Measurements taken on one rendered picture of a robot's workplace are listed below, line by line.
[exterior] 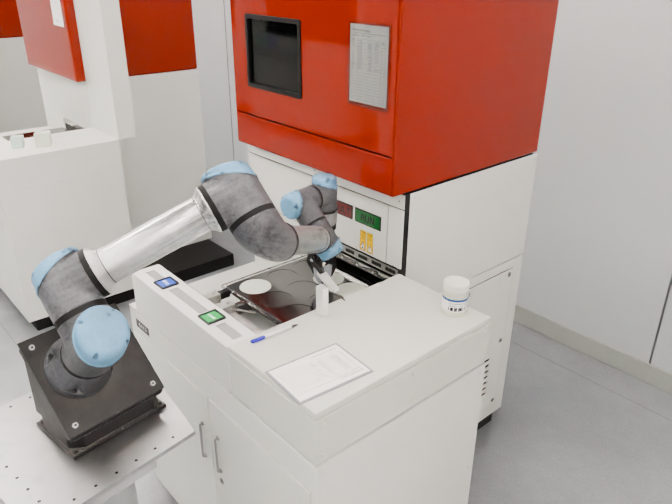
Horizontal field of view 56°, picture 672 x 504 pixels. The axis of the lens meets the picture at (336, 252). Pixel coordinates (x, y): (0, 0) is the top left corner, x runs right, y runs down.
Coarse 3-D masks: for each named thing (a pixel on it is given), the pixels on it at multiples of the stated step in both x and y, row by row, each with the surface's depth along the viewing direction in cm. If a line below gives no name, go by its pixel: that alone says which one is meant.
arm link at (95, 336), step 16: (96, 304) 134; (64, 320) 131; (80, 320) 129; (96, 320) 131; (112, 320) 133; (64, 336) 132; (80, 336) 128; (96, 336) 130; (112, 336) 132; (128, 336) 134; (64, 352) 135; (80, 352) 129; (96, 352) 129; (112, 352) 131; (80, 368) 134; (96, 368) 133
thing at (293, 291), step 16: (272, 272) 210; (288, 272) 210; (304, 272) 210; (336, 272) 210; (272, 288) 200; (288, 288) 200; (304, 288) 200; (256, 304) 190; (272, 304) 191; (288, 304) 191; (304, 304) 191; (288, 320) 182
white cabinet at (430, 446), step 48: (144, 336) 203; (192, 384) 183; (480, 384) 180; (240, 432) 166; (384, 432) 155; (432, 432) 171; (192, 480) 206; (240, 480) 175; (288, 480) 153; (336, 480) 148; (384, 480) 162; (432, 480) 180
